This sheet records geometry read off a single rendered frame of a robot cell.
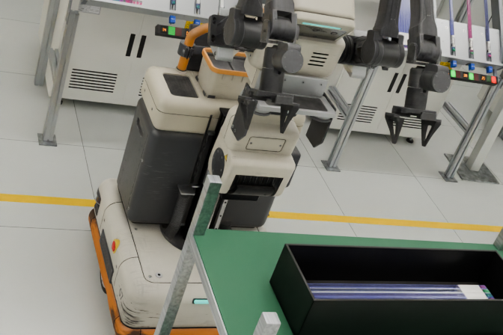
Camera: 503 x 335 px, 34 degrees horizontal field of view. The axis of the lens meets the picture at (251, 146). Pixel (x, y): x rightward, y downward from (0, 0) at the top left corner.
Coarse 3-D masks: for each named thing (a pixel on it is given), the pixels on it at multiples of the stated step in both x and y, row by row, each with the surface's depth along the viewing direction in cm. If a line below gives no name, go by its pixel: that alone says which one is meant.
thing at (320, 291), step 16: (320, 288) 178; (336, 288) 179; (352, 288) 181; (368, 288) 183; (384, 288) 185; (400, 288) 186; (416, 288) 188; (432, 288) 190; (448, 288) 192; (464, 288) 194; (480, 288) 196
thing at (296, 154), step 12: (300, 156) 275; (204, 180) 277; (240, 180) 256; (252, 180) 257; (264, 180) 259; (276, 180) 260; (228, 192) 261; (240, 192) 258; (252, 192) 259; (264, 192) 260
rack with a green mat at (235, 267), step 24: (216, 192) 182; (192, 240) 187; (216, 240) 188; (240, 240) 191; (264, 240) 194; (288, 240) 197; (312, 240) 200; (336, 240) 203; (360, 240) 206; (384, 240) 209; (408, 240) 212; (192, 264) 193; (216, 264) 181; (240, 264) 184; (264, 264) 186; (216, 288) 174; (240, 288) 177; (264, 288) 179; (168, 312) 200; (216, 312) 170; (240, 312) 170; (264, 312) 150
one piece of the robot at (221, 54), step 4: (220, 8) 231; (224, 8) 232; (220, 12) 231; (224, 12) 232; (228, 12) 232; (212, 48) 234; (216, 48) 231; (220, 48) 231; (224, 48) 232; (216, 52) 231; (220, 52) 231; (224, 52) 231; (228, 52) 232; (232, 52) 233; (216, 56) 231; (220, 56) 231; (224, 56) 231; (228, 56) 232; (232, 56) 232; (220, 60) 232; (224, 60) 232; (228, 60) 233; (232, 60) 233
